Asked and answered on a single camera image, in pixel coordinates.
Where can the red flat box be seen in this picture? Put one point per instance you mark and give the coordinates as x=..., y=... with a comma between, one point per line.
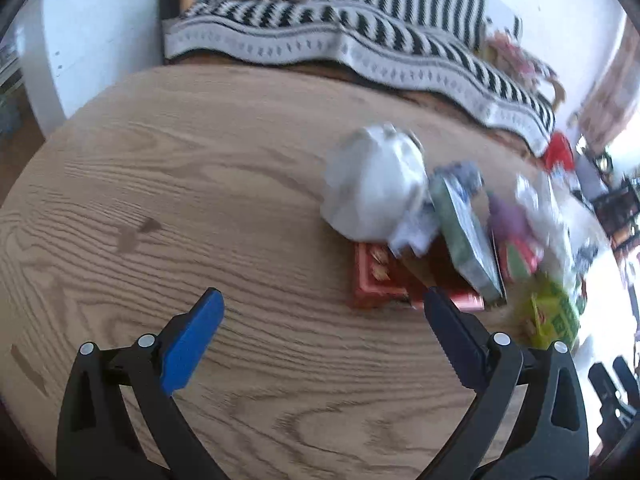
x=375, y=280

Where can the clear plastic wrapper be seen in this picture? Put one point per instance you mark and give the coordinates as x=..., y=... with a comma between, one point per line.
x=550, y=210

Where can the red green wrapper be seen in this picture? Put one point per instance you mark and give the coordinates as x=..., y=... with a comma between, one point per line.
x=517, y=260

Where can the purple wrapper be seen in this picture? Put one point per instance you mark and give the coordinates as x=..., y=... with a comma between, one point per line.
x=510, y=220

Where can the white crumpled paper ball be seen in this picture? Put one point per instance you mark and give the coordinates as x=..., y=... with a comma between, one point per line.
x=370, y=185

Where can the blue white wrapper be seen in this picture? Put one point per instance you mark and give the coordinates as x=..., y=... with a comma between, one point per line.
x=415, y=230

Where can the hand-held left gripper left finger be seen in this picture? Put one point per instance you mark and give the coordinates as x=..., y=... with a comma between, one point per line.
x=195, y=340

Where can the floral cloth bundle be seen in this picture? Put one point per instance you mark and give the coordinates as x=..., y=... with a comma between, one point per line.
x=520, y=60

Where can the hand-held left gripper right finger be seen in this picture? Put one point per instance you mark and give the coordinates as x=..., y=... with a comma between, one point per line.
x=450, y=330

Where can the yellow green carton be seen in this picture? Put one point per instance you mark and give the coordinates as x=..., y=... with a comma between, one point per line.
x=555, y=310

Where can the black white striped blanket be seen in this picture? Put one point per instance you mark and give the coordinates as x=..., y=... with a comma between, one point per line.
x=300, y=15

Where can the white cabinet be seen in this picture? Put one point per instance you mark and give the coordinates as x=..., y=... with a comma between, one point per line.
x=90, y=35

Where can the black object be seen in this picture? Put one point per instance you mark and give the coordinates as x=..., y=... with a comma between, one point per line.
x=607, y=390

